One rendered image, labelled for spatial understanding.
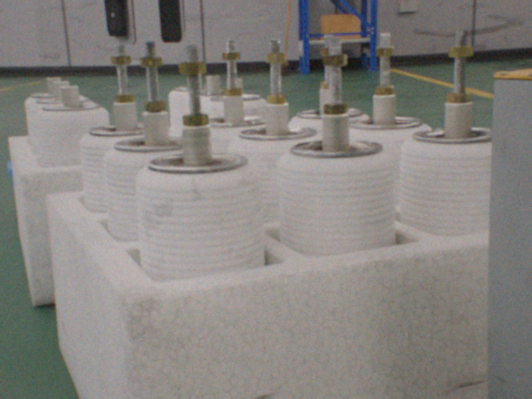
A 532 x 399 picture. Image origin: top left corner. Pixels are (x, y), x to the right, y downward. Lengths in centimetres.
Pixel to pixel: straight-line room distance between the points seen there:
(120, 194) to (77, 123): 40
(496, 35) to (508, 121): 684
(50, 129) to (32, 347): 29
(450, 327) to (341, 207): 13
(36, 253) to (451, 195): 59
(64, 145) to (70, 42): 618
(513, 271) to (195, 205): 22
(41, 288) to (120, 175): 43
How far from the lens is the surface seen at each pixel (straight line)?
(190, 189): 53
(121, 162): 66
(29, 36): 731
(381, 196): 60
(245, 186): 55
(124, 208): 66
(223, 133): 79
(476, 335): 64
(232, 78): 83
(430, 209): 65
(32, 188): 103
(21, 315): 105
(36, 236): 104
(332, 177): 58
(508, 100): 51
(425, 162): 65
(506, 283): 54
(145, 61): 68
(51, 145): 107
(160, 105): 68
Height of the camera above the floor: 35
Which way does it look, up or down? 12 degrees down
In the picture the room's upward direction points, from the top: 2 degrees counter-clockwise
